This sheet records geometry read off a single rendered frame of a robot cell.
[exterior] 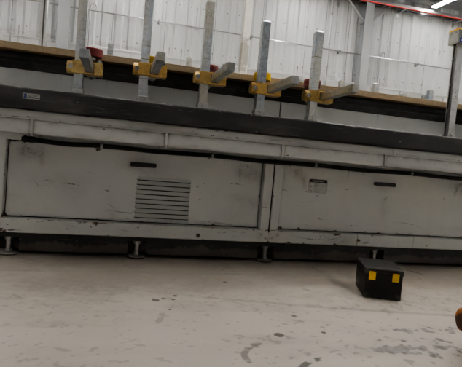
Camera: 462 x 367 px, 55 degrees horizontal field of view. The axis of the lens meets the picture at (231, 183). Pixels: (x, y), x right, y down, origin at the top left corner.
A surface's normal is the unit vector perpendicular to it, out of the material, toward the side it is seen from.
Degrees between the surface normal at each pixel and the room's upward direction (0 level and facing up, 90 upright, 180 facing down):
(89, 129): 90
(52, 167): 91
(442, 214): 90
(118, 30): 90
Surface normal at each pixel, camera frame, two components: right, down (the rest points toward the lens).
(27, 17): 0.25, 0.07
